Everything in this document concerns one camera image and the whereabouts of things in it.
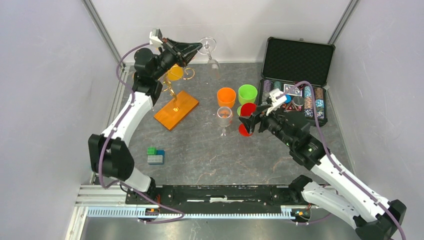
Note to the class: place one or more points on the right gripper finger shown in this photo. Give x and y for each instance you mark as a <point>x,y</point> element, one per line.
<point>260,109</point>
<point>250,122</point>

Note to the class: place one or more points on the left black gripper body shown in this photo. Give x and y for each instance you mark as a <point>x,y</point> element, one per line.
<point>166,60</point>

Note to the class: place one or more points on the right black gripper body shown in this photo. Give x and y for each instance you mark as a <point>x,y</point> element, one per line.
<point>274,123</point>

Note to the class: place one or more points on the red plastic wine glass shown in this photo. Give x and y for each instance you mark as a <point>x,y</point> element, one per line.
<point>245,111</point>

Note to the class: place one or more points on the yellow-orange plastic wine glass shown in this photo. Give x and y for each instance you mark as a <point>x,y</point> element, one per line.
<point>175,73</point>

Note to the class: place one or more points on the green plastic wine glass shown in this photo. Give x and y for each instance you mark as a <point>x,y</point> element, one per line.
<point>247,93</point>

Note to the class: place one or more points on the clear wine glass back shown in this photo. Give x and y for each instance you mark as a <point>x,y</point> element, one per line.
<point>209,45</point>

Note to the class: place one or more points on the clear wine glass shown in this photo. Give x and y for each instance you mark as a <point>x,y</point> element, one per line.
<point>224,118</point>
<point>209,45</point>

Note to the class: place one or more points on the orange plastic wine glass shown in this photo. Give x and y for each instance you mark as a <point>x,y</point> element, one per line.
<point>226,97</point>

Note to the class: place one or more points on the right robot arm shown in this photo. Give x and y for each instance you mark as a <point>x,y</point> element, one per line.
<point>372,216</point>

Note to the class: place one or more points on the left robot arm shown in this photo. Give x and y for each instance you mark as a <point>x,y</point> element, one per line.
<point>108,152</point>

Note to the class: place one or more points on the wooden rack base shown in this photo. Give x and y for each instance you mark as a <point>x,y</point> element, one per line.
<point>176,110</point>

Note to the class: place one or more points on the playing card deck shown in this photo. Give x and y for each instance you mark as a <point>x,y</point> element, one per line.
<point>292,90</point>

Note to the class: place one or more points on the black poker chip case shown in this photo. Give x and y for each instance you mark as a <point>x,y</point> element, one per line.
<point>300,63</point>

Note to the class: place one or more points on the green toy brick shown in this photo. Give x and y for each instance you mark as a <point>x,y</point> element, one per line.
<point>151,151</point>

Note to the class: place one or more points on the blue toy brick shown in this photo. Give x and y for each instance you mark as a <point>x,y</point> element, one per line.
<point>160,152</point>

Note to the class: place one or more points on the grey toy brick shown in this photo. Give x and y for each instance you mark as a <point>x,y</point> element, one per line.
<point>155,159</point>

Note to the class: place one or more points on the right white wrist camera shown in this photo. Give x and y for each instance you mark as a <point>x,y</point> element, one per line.
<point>277,98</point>

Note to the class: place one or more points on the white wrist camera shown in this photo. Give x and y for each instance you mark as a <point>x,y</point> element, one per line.
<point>156,38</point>
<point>277,98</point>

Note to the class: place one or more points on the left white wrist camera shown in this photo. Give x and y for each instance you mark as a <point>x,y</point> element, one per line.
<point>156,38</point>

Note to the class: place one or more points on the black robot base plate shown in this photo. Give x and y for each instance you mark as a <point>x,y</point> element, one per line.
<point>219,199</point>

